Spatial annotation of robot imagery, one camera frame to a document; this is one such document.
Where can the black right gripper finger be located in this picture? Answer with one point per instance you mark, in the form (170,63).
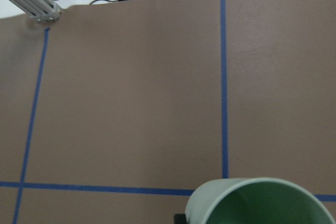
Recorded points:
(180,219)

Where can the pale green plastic cup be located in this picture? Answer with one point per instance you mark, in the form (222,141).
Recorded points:
(254,200)

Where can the blue tape line crosswise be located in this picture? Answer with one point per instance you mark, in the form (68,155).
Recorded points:
(110,189)

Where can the blue tape line lengthwise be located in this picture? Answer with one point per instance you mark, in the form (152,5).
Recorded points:
(31,126)

